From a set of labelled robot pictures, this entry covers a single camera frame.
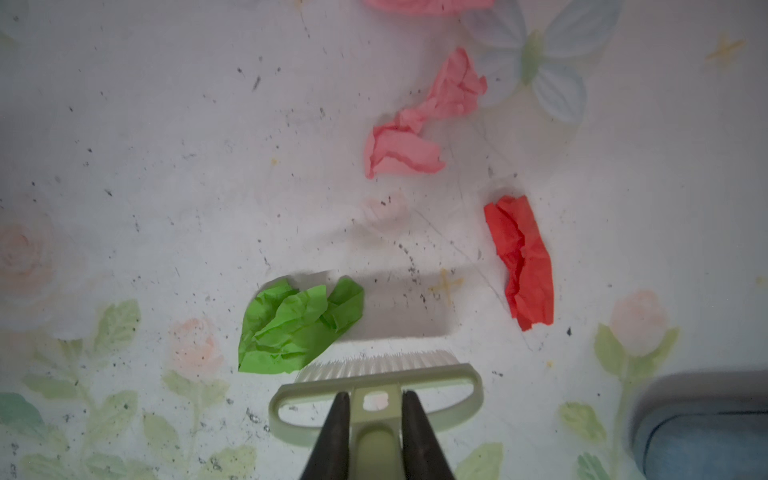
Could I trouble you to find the green hand brush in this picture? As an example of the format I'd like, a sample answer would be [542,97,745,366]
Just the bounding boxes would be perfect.
[269,350,484,479]

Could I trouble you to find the small pink paper scrap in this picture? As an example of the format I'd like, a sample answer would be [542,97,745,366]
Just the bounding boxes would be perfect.
[363,47,488,180]

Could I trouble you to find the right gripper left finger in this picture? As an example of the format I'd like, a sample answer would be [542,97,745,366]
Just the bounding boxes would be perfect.
[300,392,351,480]

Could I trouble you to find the green paper scrap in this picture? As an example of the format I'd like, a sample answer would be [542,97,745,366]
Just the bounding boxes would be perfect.
[238,277,365,375]

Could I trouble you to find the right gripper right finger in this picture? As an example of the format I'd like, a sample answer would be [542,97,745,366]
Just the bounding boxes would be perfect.
[401,391,455,480]

